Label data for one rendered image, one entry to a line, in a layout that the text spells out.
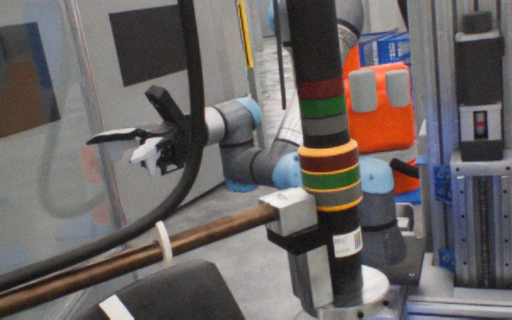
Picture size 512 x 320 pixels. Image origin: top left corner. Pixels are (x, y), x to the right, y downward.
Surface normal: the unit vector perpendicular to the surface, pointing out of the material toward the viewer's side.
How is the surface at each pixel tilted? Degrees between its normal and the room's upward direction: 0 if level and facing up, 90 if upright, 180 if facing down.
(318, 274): 90
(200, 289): 36
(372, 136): 90
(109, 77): 90
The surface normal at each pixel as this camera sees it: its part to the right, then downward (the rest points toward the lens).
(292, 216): 0.49, 0.17
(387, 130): -0.07, 0.29
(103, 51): 0.83, 0.03
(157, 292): 0.31, -0.70
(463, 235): -0.35, 0.31
